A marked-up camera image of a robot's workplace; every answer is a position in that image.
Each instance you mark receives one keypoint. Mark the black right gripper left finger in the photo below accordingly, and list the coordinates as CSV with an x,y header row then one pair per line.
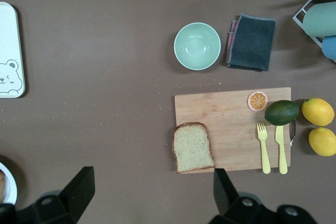
x,y
78,190

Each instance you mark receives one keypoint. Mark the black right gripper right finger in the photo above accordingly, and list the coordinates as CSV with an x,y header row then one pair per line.
x,y
223,192

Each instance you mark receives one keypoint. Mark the white round plate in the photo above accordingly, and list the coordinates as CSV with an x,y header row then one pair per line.
x,y
10,184

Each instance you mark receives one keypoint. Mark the wooden cutting board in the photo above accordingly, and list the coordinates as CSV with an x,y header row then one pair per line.
x,y
231,140

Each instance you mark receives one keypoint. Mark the yellow plastic fork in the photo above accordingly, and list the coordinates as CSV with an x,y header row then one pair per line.
x,y
264,153

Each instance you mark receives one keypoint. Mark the yellow plastic knife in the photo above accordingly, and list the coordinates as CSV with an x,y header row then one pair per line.
x,y
282,153

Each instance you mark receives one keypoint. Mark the orange slice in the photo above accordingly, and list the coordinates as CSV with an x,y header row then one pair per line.
x,y
257,101

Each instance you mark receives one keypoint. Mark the green avocado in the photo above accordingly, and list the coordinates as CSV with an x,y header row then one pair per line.
x,y
281,112

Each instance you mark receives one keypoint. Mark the yellow lemon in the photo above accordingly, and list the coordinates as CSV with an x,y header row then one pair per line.
x,y
317,111
323,142

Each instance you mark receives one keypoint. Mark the mint green bowl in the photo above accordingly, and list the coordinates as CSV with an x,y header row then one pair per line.
x,y
197,46

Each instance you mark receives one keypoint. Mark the dark grey sponge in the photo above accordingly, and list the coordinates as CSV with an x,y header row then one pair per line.
x,y
253,43

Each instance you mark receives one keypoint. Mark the pink cloth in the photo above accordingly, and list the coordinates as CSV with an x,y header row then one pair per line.
x,y
232,35

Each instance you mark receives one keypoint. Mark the cream bear tray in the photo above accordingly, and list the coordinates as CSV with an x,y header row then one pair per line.
x,y
10,40

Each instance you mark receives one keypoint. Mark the light blue cup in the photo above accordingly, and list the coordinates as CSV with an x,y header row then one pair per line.
x,y
330,48

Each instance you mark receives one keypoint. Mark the sage green cup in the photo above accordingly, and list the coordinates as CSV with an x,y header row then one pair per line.
x,y
321,19

